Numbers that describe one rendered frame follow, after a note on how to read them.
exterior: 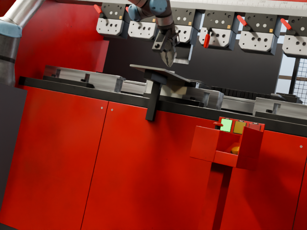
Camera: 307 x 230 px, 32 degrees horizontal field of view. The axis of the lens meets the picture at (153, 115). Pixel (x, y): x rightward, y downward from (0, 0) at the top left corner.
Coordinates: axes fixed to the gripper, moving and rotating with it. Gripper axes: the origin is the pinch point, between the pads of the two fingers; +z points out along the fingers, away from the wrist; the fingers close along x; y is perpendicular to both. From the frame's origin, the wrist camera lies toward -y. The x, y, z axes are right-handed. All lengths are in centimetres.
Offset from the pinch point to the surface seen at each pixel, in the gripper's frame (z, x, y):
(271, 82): 33, -30, 51
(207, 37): -10.8, -16.1, 11.0
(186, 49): -2.0, -3.1, 12.9
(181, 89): 11.4, -5.8, -1.1
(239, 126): 5, -48, -31
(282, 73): 141, 35, 249
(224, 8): -19.6, -19.3, 23.7
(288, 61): 131, 32, 256
